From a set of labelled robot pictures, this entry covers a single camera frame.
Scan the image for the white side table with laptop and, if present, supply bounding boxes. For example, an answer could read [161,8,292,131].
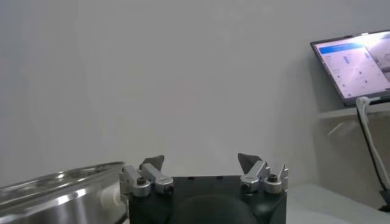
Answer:
[316,102,390,214]

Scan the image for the open laptop computer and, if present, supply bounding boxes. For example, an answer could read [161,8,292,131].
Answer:
[310,29,390,107]

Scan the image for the stainless steel steamer basket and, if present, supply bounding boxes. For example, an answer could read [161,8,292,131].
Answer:
[0,161,129,224]

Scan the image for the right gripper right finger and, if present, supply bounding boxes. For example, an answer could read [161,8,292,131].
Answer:
[237,152,289,195]

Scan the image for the black hanging power cable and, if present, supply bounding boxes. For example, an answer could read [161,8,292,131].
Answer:
[356,112,390,213]

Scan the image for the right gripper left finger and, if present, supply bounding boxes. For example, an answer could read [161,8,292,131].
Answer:
[118,154,175,198]

